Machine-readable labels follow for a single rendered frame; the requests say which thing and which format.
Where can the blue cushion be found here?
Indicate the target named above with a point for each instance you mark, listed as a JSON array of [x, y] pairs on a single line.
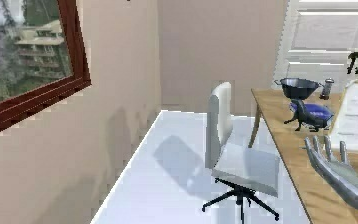
[[317, 111]]

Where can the brown framed window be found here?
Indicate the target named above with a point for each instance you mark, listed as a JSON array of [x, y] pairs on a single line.
[[23, 56]]

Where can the white office chair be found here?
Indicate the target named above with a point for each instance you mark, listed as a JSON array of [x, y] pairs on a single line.
[[220, 133]]

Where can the grey pepper shaker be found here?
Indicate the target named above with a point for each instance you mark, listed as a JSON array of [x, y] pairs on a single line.
[[327, 89]]

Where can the dark metal bowl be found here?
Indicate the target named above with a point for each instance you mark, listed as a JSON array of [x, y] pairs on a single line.
[[298, 87]]

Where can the gold framed text paper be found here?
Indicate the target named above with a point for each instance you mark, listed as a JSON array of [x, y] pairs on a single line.
[[353, 113]]

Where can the wooden table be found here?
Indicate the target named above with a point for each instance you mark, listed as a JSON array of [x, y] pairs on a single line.
[[293, 156]]

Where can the white panelled door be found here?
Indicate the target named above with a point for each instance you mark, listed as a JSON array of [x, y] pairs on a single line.
[[323, 36]]

